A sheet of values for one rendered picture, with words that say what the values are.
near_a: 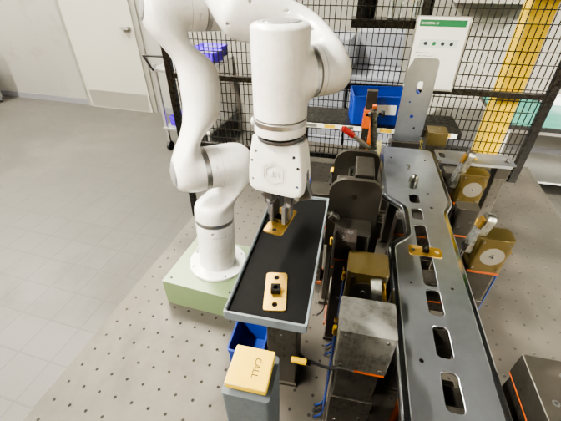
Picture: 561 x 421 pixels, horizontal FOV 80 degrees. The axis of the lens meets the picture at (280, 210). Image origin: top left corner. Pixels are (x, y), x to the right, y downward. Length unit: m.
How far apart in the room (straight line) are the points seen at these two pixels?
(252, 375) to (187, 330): 0.65
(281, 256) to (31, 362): 1.77
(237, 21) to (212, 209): 0.55
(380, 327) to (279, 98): 0.42
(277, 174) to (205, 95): 0.39
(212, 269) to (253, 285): 0.53
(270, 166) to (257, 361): 0.30
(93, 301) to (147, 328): 1.19
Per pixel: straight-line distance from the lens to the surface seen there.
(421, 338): 0.79
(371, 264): 0.79
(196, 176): 0.91
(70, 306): 2.40
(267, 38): 0.48
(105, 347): 1.20
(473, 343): 0.83
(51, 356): 2.22
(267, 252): 0.67
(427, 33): 1.78
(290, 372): 0.97
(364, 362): 0.70
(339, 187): 0.87
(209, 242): 1.06
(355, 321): 0.64
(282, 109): 0.50
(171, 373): 1.08
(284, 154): 0.54
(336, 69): 0.54
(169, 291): 1.18
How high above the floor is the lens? 1.62
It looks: 36 degrees down
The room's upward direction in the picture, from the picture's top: straight up
